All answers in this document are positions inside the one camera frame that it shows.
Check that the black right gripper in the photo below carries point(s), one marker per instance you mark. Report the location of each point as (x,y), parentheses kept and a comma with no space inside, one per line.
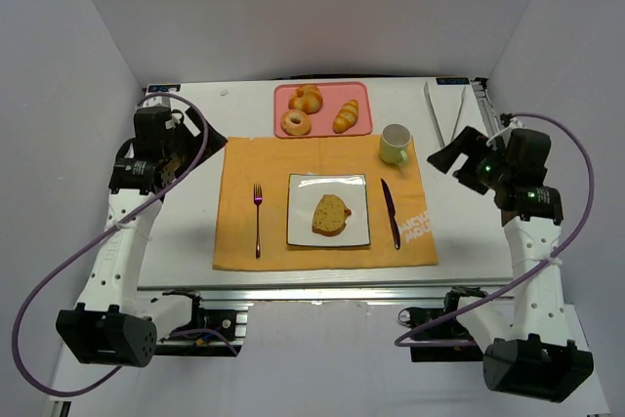
(459,155)

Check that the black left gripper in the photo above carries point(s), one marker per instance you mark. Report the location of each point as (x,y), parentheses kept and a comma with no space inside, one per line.
(196,139)

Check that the metal serving tongs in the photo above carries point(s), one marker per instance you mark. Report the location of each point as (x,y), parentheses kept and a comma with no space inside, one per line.
(431,108)

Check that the sliced loaf bread piece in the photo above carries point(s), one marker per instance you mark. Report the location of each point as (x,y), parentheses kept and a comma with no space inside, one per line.
(330,215)

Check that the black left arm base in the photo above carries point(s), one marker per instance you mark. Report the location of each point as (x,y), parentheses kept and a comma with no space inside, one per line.
(209,332)

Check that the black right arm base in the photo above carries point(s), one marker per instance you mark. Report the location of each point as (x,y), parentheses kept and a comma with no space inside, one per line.
(452,330)

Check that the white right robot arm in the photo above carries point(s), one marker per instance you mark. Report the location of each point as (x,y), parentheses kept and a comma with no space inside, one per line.
(533,355)

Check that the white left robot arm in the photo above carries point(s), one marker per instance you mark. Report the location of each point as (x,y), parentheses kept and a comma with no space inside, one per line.
(108,325)

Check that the round striped bread roll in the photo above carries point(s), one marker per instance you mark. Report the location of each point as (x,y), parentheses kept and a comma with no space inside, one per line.
(306,98)

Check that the striped croissant bread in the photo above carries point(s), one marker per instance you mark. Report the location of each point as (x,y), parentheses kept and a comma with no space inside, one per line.
(346,117)

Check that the purple metal fork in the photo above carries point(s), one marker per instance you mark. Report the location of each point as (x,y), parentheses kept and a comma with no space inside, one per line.
(258,200)

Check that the right blue corner label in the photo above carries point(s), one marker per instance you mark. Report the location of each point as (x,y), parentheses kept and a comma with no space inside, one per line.
(453,81)

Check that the blue corner label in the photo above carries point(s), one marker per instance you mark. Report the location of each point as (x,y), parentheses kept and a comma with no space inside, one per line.
(163,88)
(453,81)

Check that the light green mug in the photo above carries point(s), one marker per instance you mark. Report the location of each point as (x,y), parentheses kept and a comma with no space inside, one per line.
(394,142)

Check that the left blue corner label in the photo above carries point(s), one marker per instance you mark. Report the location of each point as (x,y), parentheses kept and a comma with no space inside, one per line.
(163,88)

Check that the sugared donut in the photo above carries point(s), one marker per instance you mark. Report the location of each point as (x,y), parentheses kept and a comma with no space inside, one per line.
(296,123)

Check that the orange cloth placemat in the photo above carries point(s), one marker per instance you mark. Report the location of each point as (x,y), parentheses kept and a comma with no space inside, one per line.
(270,162)

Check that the white square plate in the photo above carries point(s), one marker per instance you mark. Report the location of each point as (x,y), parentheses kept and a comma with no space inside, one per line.
(304,193)

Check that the purple table knife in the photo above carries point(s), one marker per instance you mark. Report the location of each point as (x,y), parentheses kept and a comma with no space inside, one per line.
(392,214)

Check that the pink plastic tray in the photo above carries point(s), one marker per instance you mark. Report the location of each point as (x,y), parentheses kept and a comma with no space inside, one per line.
(335,94)

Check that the aluminium table frame rail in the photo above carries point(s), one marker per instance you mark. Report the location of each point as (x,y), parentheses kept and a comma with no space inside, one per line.
(470,242)

